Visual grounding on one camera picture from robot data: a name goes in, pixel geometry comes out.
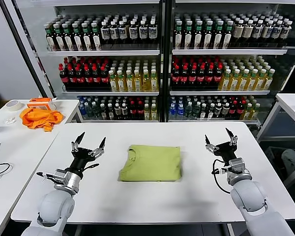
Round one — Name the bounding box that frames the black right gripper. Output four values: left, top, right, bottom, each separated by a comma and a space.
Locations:
205, 127, 238, 163

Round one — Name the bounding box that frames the white cap beige label bottle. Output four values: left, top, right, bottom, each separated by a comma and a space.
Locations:
232, 20, 244, 45
242, 20, 254, 45

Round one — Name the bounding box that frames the red cap cola bottle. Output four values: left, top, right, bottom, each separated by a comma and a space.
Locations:
59, 63, 69, 87
137, 100, 145, 120
100, 64, 110, 87
197, 65, 207, 87
206, 65, 214, 87
84, 64, 93, 87
92, 64, 101, 87
67, 64, 77, 87
188, 65, 198, 87
213, 65, 223, 87
236, 100, 245, 120
172, 65, 181, 87
129, 100, 137, 120
76, 64, 86, 87
180, 65, 189, 87
229, 100, 237, 120

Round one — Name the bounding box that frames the thin black device cable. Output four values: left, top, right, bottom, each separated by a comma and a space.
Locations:
0, 152, 10, 180

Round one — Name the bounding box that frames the black plastic crate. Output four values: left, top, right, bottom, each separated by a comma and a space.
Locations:
264, 146, 295, 182

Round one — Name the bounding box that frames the green cap brown drink bottle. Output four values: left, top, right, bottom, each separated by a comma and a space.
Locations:
81, 22, 92, 51
174, 21, 184, 50
184, 21, 194, 50
90, 22, 101, 51
61, 23, 74, 52
203, 21, 213, 50
71, 22, 83, 52
213, 21, 223, 50
194, 21, 204, 50
53, 23, 64, 52
44, 23, 55, 52
222, 21, 233, 50

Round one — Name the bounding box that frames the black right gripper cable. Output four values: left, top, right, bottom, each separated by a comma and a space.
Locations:
212, 159, 233, 194

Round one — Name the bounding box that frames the yellow-green T-shirt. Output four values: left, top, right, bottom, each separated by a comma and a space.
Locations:
117, 144, 182, 183

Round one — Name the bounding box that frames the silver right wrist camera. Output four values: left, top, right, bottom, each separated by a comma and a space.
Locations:
227, 158, 249, 177

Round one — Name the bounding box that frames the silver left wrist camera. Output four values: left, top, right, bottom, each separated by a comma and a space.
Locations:
36, 169, 68, 189

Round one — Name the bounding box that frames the grey white bag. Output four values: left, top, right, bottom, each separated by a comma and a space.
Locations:
281, 148, 295, 173

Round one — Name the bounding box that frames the white cap blue label bottle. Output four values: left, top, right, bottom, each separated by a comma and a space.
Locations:
252, 20, 264, 45
118, 21, 128, 46
262, 21, 273, 45
148, 20, 158, 46
100, 21, 111, 46
138, 20, 148, 46
271, 21, 283, 44
128, 21, 139, 46
109, 21, 119, 46
279, 21, 293, 44

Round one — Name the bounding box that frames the orange and white box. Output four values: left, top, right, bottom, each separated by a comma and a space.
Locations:
27, 97, 57, 111

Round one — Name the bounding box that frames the dark cabinet door post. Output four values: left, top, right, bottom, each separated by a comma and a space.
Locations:
0, 0, 56, 99

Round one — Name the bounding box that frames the white side table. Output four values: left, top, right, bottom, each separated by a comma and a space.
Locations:
256, 93, 295, 143
0, 130, 61, 236
0, 99, 84, 138

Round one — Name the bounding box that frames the beige masking tape roll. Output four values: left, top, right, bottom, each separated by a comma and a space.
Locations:
5, 100, 25, 113

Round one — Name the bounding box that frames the crumpled orange cloth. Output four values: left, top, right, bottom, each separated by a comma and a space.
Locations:
19, 108, 64, 133

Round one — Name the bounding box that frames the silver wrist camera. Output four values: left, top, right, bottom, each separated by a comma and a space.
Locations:
36, 169, 68, 189
227, 158, 249, 177

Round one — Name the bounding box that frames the right drinks shelf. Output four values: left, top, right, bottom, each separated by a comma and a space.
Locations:
53, 0, 295, 123

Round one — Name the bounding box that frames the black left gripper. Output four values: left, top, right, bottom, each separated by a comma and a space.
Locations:
70, 132, 106, 177

